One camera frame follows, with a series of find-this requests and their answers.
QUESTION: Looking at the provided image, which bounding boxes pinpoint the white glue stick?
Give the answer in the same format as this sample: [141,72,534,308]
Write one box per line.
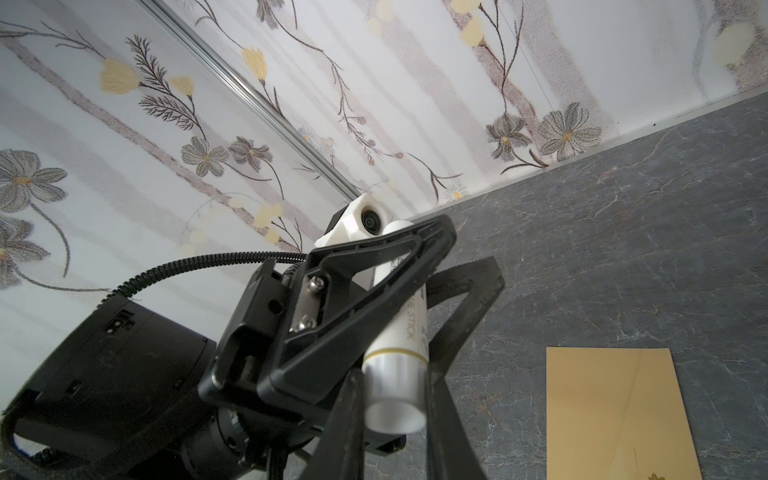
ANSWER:
[361,219,432,436]

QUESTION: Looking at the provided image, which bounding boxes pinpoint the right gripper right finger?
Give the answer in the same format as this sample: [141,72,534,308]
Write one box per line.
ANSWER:
[426,371,486,480]

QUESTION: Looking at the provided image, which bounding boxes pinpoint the left black corrugated cable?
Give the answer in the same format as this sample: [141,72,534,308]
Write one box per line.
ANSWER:
[98,250,308,307]

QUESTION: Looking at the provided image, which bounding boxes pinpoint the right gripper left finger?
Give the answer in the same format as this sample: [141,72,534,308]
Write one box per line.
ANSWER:
[300,368,365,480]

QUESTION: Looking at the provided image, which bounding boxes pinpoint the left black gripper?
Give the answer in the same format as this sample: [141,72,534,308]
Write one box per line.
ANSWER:
[199,215,456,456]

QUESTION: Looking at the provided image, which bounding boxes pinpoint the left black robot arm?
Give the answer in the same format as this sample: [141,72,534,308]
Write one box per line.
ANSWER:
[1,215,504,479]

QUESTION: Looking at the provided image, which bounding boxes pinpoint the brown kraft envelope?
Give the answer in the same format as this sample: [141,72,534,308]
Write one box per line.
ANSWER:
[546,347,702,479]

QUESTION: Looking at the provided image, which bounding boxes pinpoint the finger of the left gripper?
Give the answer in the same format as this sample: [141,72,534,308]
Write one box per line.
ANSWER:
[426,257,505,384]

